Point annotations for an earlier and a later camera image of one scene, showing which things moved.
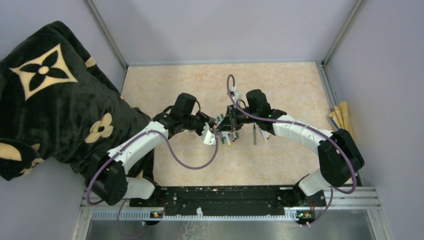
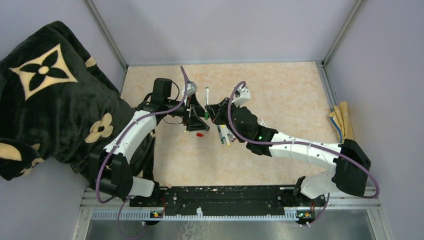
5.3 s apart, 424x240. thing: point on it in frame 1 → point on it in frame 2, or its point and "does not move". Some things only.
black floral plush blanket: (56, 105) does not move
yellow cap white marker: (228, 139) does not move
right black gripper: (231, 123) → (217, 111)
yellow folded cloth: (340, 118) does not move
